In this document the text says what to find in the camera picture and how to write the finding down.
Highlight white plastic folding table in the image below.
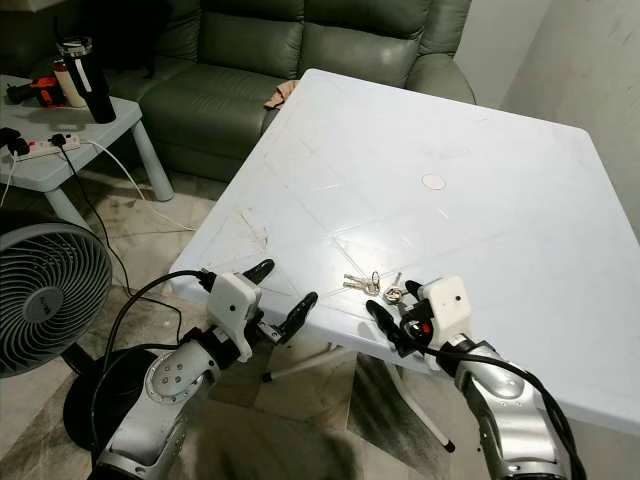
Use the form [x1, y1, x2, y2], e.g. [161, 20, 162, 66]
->
[168, 68, 640, 454]

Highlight green leather sofa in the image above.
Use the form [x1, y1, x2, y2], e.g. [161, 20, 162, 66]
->
[0, 0, 477, 184]

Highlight pink crumpled cloth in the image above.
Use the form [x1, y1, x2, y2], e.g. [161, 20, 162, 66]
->
[263, 80, 301, 111]

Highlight grey floor fan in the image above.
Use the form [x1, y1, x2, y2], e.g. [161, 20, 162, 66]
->
[0, 222, 161, 453]

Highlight grey low side table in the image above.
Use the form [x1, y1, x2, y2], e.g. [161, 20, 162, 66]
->
[0, 75, 174, 227]

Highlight white power strip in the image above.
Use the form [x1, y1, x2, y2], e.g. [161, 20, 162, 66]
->
[20, 133, 83, 156]

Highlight black tumbler with lid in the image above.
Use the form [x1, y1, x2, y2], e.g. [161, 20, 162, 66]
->
[60, 38, 118, 124]

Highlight white bottle with red cap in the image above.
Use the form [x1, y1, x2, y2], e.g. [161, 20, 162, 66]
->
[53, 58, 87, 109]

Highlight black bundle on sofa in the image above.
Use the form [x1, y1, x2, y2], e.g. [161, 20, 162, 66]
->
[80, 0, 163, 74]

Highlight red and black power tool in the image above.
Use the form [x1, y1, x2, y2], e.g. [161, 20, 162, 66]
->
[5, 75, 61, 107]

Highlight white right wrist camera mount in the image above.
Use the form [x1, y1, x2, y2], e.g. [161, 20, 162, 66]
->
[418, 276, 475, 347]

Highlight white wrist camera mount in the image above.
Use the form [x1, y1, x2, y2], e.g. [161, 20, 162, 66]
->
[418, 276, 475, 347]
[207, 272, 265, 362]

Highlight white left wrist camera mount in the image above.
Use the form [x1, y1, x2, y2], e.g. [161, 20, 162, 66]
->
[207, 272, 265, 362]

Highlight silver keys on ring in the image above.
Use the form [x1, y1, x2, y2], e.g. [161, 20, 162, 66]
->
[343, 270, 408, 307]

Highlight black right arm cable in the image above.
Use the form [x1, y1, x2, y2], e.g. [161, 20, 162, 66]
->
[418, 338, 588, 480]

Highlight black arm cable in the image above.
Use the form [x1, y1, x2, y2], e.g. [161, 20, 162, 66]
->
[87, 269, 218, 473]
[418, 338, 588, 480]

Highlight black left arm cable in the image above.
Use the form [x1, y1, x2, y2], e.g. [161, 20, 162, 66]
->
[87, 269, 218, 473]

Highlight long white power cable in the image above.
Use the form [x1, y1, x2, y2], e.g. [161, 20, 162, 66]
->
[80, 139, 197, 234]

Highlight thin black fan cable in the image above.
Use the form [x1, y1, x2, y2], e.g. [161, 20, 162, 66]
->
[60, 147, 187, 343]

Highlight short white cable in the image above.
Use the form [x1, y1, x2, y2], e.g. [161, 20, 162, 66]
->
[0, 155, 17, 208]

